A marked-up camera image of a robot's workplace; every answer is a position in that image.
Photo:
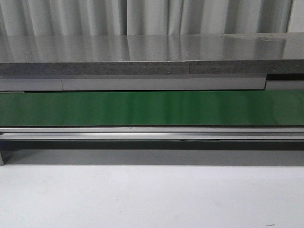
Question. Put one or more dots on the aluminium conveyor frame rail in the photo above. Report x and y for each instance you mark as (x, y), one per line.
(219, 146)

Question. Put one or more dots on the grey stone counter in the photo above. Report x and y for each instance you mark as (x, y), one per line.
(268, 61)

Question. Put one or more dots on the grey pleated curtain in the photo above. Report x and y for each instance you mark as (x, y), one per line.
(149, 17)

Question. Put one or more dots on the green conveyor belt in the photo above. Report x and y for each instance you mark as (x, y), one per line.
(206, 108)

